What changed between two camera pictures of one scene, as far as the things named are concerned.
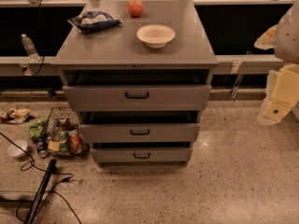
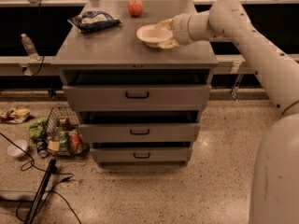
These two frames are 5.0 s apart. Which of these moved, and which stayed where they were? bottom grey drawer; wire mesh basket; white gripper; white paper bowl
Moved: white gripper
Stayed: bottom grey drawer; wire mesh basket; white paper bowl
